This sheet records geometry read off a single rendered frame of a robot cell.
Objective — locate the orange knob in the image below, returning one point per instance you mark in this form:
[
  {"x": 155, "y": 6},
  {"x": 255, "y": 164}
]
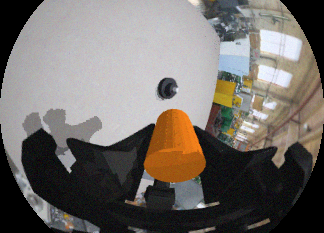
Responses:
[{"x": 174, "y": 154}]

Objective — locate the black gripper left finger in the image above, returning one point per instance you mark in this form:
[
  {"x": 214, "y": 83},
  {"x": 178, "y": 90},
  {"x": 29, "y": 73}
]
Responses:
[{"x": 123, "y": 161}]

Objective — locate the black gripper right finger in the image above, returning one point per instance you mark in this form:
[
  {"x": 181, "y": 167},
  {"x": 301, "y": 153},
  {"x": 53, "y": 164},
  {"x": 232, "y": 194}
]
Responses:
[{"x": 225, "y": 165}]

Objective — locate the black round pedestal with silver shaft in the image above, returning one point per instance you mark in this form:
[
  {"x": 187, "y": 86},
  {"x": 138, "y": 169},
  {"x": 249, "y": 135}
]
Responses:
[{"x": 168, "y": 87}]

